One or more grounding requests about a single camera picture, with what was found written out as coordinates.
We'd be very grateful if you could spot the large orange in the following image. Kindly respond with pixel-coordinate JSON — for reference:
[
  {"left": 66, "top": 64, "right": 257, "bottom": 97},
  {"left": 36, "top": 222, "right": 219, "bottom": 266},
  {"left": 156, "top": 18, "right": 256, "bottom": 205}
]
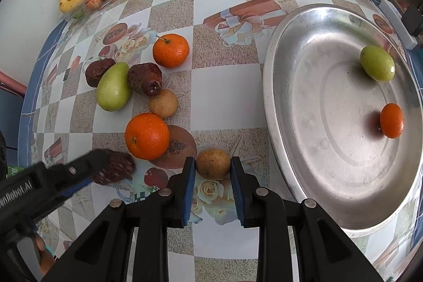
[{"left": 125, "top": 113, "right": 171, "bottom": 161}]

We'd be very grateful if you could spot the mandarin orange with stem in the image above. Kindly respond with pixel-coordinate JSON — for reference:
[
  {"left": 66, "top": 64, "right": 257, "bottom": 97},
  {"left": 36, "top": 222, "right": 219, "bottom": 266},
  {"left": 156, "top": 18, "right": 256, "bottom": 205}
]
[{"left": 152, "top": 34, "right": 190, "bottom": 69}]

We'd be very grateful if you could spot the black power adapter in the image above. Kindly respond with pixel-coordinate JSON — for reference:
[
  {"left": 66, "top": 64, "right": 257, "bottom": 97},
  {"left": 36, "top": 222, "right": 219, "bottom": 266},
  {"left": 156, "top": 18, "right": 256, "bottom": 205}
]
[{"left": 401, "top": 4, "right": 423, "bottom": 37}]

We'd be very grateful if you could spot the checkered printed tablecloth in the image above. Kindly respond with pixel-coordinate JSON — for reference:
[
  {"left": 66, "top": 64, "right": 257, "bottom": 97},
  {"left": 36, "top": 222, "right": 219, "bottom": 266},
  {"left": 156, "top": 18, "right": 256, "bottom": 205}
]
[{"left": 18, "top": 0, "right": 423, "bottom": 282}]

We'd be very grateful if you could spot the green mango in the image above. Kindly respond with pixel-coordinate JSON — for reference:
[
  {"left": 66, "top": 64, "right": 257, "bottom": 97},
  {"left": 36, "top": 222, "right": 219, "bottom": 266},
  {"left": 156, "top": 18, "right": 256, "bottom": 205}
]
[{"left": 96, "top": 62, "right": 132, "bottom": 112}]

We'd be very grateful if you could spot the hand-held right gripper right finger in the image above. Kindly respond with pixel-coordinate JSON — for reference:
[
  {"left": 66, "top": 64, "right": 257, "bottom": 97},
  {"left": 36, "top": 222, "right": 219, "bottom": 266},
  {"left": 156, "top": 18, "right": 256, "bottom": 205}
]
[{"left": 230, "top": 156, "right": 386, "bottom": 282}]

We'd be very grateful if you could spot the round metal tray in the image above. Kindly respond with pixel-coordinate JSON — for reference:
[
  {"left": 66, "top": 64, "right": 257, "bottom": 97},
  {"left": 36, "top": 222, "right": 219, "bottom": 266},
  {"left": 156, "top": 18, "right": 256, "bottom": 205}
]
[{"left": 262, "top": 3, "right": 423, "bottom": 231}]

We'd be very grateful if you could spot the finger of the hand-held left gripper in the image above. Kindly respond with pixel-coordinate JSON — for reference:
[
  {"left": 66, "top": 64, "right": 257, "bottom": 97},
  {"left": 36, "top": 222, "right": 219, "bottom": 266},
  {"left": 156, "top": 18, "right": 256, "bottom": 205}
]
[
  {"left": 59, "top": 177, "right": 94, "bottom": 201},
  {"left": 42, "top": 149, "right": 109, "bottom": 194}
]

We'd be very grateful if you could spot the person's left hand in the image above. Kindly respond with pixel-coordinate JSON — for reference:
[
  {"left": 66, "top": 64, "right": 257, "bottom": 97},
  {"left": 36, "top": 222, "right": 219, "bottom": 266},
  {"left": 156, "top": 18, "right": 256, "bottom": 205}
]
[{"left": 34, "top": 233, "right": 56, "bottom": 274}]

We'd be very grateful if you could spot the green jujube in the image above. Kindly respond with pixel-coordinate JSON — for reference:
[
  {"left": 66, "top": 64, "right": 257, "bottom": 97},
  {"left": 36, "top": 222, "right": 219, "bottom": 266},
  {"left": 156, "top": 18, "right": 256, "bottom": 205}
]
[{"left": 360, "top": 45, "right": 396, "bottom": 82}]

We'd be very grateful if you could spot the white power strip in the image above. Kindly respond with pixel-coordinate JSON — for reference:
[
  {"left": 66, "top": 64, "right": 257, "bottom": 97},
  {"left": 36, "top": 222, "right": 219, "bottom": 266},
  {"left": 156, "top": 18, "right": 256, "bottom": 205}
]
[{"left": 379, "top": 0, "right": 418, "bottom": 50}]

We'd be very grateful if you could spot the pink furniture edge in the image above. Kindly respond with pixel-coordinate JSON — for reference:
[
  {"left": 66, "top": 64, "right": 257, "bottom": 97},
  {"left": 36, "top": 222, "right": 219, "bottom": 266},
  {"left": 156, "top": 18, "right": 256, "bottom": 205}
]
[{"left": 0, "top": 70, "right": 27, "bottom": 95}]

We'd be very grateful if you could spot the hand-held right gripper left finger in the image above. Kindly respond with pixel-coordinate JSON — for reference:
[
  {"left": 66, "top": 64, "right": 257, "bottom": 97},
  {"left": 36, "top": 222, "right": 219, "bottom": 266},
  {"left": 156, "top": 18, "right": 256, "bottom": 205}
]
[{"left": 41, "top": 156, "right": 196, "bottom": 282}]

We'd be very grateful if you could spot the small brown longan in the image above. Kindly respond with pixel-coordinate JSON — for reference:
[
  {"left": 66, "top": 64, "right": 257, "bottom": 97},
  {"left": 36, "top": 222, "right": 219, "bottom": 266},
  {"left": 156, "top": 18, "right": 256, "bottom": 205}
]
[
  {"left": 148, "top": 89, "right": 179, "bottom": 119},
  {"left": 195, "top": 149, "right": 231, "bottom": 180}
]

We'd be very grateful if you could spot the dark brown date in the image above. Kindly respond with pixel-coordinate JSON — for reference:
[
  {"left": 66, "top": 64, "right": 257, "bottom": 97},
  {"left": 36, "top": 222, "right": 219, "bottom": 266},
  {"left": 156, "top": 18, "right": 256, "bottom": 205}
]
[
  {"left": 127, "top": 62, "right": 163, "bottom": 96},
  {"left": 85, "top": 58, "right": 116, "bottom": 88},
  {"left": 89, "top": 151, "right": 136, "bottom": 185}
]

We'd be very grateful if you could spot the small kumquat orange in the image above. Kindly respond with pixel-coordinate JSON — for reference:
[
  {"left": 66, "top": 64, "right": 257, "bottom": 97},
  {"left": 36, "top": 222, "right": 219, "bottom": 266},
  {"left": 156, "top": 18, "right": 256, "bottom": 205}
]
[{"left": 379, "top": 103, "right": 404, "bottom": 139}]

